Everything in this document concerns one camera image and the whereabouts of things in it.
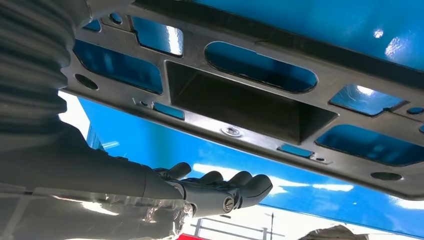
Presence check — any blue metal shelf rack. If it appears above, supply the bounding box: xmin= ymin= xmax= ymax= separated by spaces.
xmin=72 ymin=0 xmax=424 ymax=240

